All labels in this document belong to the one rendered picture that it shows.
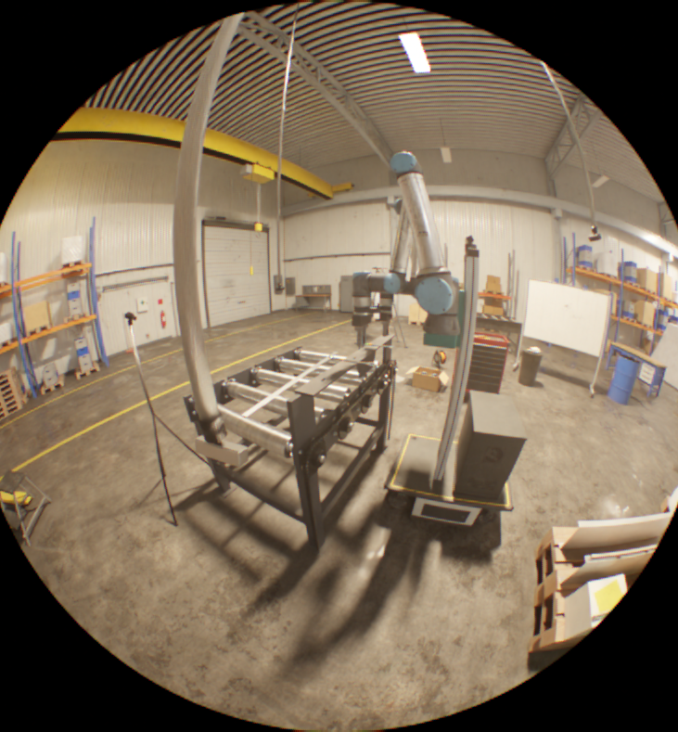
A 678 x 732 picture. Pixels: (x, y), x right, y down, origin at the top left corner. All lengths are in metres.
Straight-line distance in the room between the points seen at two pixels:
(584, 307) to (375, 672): 5.64
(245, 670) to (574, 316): 6.12
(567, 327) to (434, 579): 4.87
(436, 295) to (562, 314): 4.67
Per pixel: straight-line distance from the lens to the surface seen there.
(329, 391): 1.57
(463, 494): 1.74
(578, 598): 1.63
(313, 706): 1.61
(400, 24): 7.97
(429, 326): 1.19
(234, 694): 1.69
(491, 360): 3.43
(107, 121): 7.51
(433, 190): 11.49
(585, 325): 5.51
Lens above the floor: 1.58
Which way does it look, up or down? 20 degrees down
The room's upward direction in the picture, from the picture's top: 1 degrees counter-clockwise
